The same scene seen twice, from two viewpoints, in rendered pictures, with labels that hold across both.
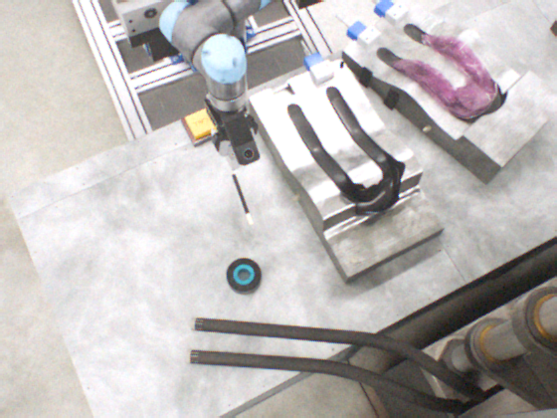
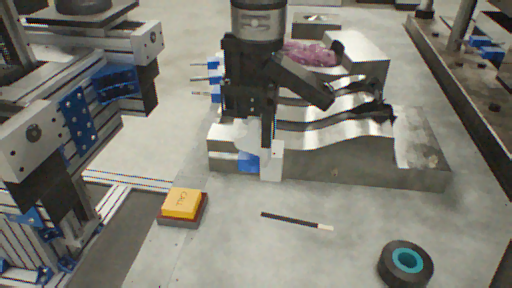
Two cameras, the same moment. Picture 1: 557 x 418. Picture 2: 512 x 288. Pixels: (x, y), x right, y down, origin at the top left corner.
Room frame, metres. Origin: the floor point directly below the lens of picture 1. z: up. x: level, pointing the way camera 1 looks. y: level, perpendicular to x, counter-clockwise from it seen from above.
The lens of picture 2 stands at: (0.34, 0.48, 1.32)
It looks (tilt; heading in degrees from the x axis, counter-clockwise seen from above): 37 degrees down; 309
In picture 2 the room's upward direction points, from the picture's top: straight up
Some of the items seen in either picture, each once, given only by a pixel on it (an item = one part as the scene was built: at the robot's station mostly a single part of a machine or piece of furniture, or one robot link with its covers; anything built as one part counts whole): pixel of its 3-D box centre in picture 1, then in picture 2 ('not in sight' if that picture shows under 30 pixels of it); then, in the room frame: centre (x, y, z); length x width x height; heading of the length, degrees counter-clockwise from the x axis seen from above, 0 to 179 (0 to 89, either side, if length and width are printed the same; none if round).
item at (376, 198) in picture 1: (346, 145); (320, 102); (0.66, -0.15, 0.92); 0.35 x 0.16 x 0.09; 30
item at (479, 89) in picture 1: (450, 71); (296, 51); (0.89, -0.41, 0.90); 0.26 x 0.18 x 0.08; 48
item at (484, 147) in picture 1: (448, 80); (295, 63); (0.89, -0.42, 0.86); 0.50 x 0.26 x 0.11; 48
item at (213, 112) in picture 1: (228, 108); (253, 75); (0.64, 0.11, 1.09); 0.09 x 0.08 x 0.12; 30
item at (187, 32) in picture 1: (197, 28); not in sight; (0.72, 0.17, 1.25); 0.11 x 0.11 x 0.08; 45
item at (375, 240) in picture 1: (343, 162); (324, 123); (0.64, -0.15, 0.87); 0.50 x 0.26 x 0.14; 30
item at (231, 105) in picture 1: (226, 91); (258, 21); (0.63, 0.11, 1.17); 0.08 x 0.08 x 0.05
